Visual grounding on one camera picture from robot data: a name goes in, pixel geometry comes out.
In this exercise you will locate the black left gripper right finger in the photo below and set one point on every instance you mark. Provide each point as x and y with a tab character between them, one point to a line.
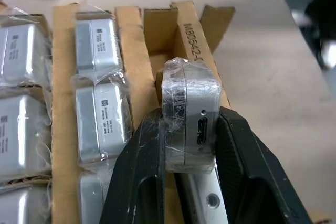
252	166

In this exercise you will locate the dark object top right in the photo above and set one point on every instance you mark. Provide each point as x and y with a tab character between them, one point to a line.
312	11

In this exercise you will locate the cardboard divider tray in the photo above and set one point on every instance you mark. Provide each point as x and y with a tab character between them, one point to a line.
131	58

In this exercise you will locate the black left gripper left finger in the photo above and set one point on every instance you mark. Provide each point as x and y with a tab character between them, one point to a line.
131	171

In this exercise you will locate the silver camera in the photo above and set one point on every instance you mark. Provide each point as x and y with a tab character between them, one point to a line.
101	121
98	43
199	197
92	197
195	119
18	134
21	51
21	203

